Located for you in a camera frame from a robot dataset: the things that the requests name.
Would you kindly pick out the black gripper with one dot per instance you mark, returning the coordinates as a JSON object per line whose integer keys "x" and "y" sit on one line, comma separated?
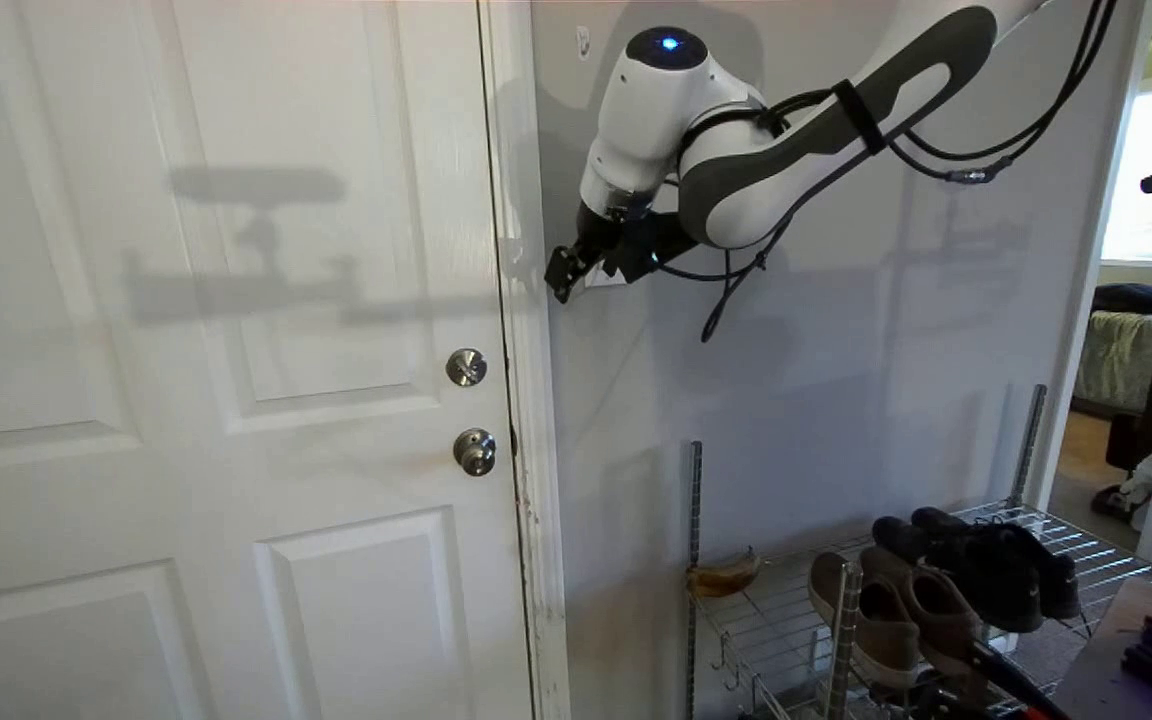
{"x": 637, "y": 239}

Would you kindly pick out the silver deadbolt lock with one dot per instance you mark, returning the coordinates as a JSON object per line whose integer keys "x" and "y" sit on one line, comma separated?
{"x": 464, "y": 367}

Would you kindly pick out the silver round door knob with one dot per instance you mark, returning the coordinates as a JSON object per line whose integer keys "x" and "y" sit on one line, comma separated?
{"x": 473, "y": 454}

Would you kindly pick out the white panel door with deadbolt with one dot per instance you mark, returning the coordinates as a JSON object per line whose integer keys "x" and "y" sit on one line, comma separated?
{"x": 201, "y": 400}

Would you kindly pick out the brown shoe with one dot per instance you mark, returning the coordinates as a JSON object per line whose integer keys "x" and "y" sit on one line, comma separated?
{"x": 940, "y": 601}
{"x": 882, "y": 635}

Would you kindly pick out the black shoe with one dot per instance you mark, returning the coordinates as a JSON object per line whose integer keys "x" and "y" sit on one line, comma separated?
{"x": 990, "y": 574}
{"x": 1051, "y": 574}

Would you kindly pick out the bed with green blanket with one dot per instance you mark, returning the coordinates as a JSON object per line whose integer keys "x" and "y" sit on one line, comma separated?
{"x": 1120, "y": 362}

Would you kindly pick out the red and black clamp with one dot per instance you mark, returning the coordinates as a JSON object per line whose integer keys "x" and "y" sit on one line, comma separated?
{"x": 1000, "y": 672}

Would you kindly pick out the white shoe on floor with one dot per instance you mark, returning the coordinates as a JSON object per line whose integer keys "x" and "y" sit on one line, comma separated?
{"x": 1133, "y": 486}

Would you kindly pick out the white door frame trim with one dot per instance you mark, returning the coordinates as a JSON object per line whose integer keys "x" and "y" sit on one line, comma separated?
{"x": 522, "y": 400}

